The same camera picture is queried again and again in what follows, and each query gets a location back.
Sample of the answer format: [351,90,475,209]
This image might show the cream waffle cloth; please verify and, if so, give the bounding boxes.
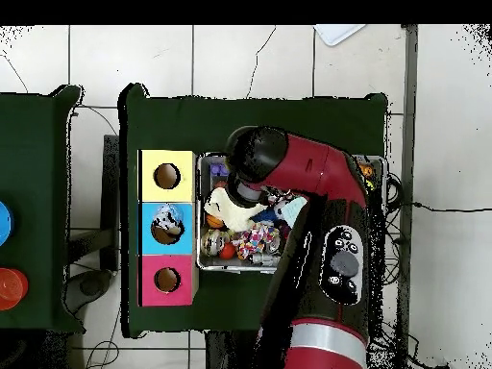
[203,186,268,233]

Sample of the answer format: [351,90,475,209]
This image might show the crushed clear plastic bottle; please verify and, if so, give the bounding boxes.
[152,203,185,236]

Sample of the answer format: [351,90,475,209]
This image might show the wooden box with three holes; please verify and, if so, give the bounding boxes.
[136,149,200,308]

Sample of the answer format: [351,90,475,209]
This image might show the crumpled colourful spotted cloth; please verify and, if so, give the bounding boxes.
[232,221,281,260]

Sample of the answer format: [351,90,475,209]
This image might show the mint green waffle cloth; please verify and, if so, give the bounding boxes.
[282,195,308,228]

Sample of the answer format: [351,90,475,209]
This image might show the crushed silver can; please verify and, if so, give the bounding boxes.
[200,229,228,257]

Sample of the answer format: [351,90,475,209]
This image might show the black metal stand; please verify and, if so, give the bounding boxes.
[66,134,120,270]

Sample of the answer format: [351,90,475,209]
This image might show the white tray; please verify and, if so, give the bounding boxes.
[313,24,366,47]

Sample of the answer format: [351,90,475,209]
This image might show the dark green side table cloth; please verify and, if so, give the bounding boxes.
[0,85,85,333]

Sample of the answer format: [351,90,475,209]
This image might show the blue round lid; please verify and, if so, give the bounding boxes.
[0,201,15,247]

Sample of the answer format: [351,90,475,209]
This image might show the silver wire mesh bin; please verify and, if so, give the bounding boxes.
[196,151,387,275]

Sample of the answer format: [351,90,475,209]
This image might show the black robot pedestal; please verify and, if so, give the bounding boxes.
[205,331,270,369]

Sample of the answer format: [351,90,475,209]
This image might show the thin black floor cable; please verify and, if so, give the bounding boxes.
[412,201,492,213]

